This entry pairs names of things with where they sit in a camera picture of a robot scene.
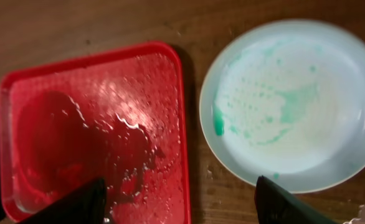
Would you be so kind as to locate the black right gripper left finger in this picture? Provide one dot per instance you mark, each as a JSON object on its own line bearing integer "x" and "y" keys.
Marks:
{"x": 85, "y": 205}

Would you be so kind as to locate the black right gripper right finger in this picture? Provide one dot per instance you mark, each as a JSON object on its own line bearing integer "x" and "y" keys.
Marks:
{"x": 275, "y": 205}

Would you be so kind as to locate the white plate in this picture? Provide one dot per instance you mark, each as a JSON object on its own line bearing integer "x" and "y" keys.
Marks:
{"x": 286, "y": 100}

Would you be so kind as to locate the red plastic tray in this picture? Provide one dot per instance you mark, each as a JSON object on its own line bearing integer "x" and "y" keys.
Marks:
{"x": 118, "y": 115}

